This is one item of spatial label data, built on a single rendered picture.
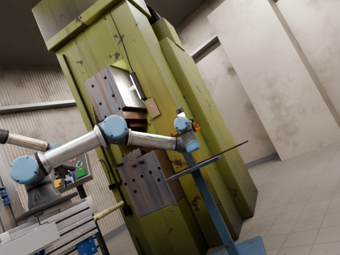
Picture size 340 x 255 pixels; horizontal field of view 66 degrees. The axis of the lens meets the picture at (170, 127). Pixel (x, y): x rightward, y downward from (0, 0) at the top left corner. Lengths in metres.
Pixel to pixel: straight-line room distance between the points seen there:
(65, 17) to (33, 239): 2.22
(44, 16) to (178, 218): 2.35
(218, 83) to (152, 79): 3.92
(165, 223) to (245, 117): 4.12
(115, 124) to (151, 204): 1.09
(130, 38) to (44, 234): 1.82
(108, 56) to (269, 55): 3.27
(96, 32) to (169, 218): 1.83
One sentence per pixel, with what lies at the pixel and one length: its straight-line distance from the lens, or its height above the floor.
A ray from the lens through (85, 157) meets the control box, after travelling 2.46.
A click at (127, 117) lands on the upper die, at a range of 2.31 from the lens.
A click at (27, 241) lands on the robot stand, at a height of 0.71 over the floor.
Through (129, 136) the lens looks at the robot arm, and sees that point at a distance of 1.41.
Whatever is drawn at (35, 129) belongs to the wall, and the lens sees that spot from 5.41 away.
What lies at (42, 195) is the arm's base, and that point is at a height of 0.86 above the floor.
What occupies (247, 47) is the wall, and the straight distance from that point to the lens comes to 5.30.
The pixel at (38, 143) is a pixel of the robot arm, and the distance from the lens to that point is 2.09.
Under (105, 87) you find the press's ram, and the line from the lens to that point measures 2.41.
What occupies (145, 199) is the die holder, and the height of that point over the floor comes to 0.59.
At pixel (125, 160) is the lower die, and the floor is 0.95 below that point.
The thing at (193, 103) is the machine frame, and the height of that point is 1.22.
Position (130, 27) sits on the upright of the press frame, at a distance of 2.56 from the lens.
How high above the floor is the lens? 0.73
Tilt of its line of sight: 8 degrees up
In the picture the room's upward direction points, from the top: 25 degrees counter-clockwise
